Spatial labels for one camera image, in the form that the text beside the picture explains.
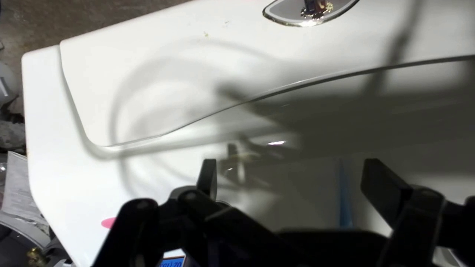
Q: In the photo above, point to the washer logo badge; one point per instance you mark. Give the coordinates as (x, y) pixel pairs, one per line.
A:
(305, 12)

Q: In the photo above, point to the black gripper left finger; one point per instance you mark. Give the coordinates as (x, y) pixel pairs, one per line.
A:
(206, 181)

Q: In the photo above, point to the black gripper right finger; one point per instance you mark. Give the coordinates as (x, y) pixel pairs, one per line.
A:
(384, 190)

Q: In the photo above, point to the white washing machine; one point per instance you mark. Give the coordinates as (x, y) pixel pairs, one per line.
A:
(289, 115)

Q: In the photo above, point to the pink plastic spoon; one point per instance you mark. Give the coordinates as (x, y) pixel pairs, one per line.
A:
(106, 223)

